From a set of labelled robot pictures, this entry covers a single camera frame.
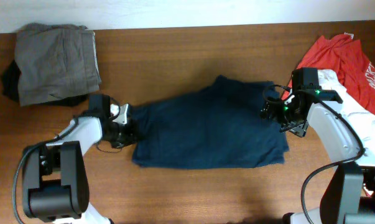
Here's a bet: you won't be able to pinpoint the navy blue shorts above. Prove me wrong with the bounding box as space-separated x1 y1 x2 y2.
132 75 289 169

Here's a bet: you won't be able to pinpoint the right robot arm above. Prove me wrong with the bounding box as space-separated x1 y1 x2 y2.
261 67 375 223

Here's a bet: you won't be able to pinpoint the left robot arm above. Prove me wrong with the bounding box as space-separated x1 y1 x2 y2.
12 94 138 224

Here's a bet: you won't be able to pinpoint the white garment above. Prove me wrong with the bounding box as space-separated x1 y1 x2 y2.
317 32 375 153

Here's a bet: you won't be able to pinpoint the red t-shirt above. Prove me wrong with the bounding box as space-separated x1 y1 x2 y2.
297 33 375 115

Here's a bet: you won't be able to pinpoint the grey folded trousers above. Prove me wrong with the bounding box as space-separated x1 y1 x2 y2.
14 23 101 106

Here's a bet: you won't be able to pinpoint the black folded garment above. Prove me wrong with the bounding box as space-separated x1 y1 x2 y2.
1 60 88 107

